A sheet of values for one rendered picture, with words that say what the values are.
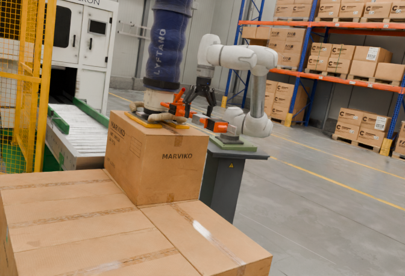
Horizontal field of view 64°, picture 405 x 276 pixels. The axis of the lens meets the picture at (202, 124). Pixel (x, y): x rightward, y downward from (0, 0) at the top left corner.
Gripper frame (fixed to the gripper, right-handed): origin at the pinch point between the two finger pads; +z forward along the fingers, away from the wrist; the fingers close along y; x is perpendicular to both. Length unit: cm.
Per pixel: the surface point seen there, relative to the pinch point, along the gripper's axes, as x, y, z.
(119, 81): -987, -337, 80
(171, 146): -10.7, 6.4, 19.4
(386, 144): -206, -687, 82
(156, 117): -22.8, 11.5, 6.6
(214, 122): 20.8, 5.1, -1.5
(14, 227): -6, 79, 53
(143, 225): 9, 27, 53
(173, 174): -10.6, 2.5, 36.0
